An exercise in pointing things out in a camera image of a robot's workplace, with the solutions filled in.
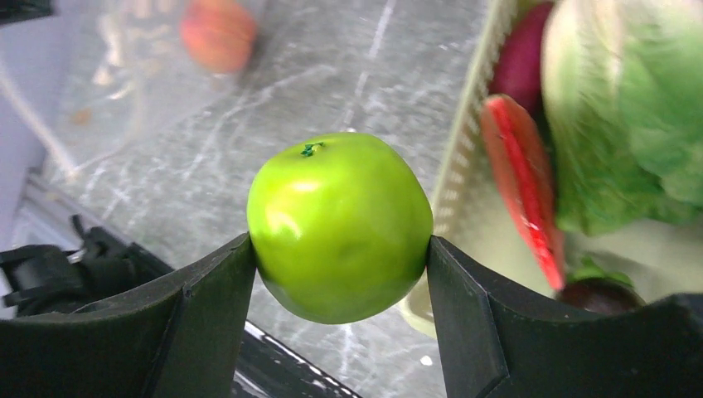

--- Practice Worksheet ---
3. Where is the green cabbage toy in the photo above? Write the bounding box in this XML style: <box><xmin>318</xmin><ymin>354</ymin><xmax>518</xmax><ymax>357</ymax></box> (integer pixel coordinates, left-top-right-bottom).
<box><xmin>541</xmin><ymin>1</ymin><xmax>702</xmax><ymax>235</ymax></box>

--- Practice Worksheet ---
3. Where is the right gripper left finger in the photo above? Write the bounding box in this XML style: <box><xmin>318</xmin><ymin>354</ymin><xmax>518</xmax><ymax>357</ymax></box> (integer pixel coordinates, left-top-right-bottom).
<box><xmin>1</xmin><ymin>235</ymin><xmax>255</xmax><ymax>397</ymax></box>

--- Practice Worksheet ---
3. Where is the clear dotted zip bag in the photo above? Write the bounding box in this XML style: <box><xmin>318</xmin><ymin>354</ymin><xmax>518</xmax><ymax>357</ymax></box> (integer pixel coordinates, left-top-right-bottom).
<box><xmin>22</xmin><ymin>1</ymin><xmax>240</xmax><ymax>178</ymax></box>

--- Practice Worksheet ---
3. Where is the purple eggplant toy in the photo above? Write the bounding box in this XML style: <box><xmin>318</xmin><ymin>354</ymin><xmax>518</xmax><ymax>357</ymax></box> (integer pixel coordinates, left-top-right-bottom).
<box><xmin>488</xmin><ymin>2</ymin><xmax>554</xmax><ymax>114</ymax></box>

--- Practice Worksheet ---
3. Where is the dark purple mangosteen toy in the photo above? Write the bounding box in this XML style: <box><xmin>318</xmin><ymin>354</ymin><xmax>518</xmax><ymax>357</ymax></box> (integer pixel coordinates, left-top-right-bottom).
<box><xmin>554</xmin><ymin>256</ymin><xmax>646</xmax><ymax>316</ymax></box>

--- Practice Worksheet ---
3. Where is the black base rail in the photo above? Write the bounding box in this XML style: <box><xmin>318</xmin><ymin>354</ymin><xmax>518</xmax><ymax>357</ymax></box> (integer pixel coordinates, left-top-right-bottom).
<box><xmin>230</xmin><ymin>321</ymin><xmax>360</xmax><ymax>398</ymax></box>

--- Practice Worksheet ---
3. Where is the red watermelon slice toy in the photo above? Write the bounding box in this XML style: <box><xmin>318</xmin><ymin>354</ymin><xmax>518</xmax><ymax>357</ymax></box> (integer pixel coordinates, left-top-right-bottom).
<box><xmin>480</xmin><ymin>95</ymin><xmax>566</xmax><ymax>290</ymax></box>

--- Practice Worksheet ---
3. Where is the green toy apple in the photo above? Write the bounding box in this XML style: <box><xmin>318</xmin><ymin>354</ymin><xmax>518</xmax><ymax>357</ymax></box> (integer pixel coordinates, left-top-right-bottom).
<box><xmin>246</xmin><ymin>132</ymin><xmax>433</xmax><ymax>324</ymax></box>

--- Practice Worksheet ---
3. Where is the pale green plastic basket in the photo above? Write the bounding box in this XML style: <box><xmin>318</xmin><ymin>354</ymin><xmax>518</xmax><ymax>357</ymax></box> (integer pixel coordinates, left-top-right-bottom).
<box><xmin>399</xmin><ymin>0</ymin><xmax>703</xmax><ymax>339</ymax></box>

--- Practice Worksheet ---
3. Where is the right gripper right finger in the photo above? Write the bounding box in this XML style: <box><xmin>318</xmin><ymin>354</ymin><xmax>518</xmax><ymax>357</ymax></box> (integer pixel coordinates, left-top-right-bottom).
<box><xmin>427</xmin><ymin>236</ymin><xmax>702</xmax><ymax>397</ymax></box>

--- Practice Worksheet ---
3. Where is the orange peach toy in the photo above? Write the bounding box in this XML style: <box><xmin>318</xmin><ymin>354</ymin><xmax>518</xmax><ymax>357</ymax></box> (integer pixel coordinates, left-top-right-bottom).
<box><xmin>180</xmin><ymin>0</ymin><xmax>258</xmax><ymax>74</ymax></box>

